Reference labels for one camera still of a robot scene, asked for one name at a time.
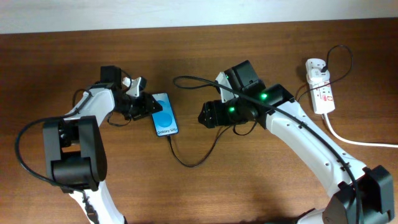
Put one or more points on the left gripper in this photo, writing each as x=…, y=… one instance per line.
x=146, y=106

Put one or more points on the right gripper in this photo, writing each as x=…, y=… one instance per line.
x=214, y=110

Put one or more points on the blue Galaxy smartphone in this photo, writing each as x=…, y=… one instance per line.
x=164, y=121

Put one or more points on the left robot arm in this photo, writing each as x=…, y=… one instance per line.
x=74, y=153

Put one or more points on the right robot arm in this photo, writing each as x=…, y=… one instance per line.
x=357, y=193

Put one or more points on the white USB charger adapter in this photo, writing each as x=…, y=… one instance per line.
x=315, y=75

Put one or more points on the white power strip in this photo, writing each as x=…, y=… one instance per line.
x=321, y=93

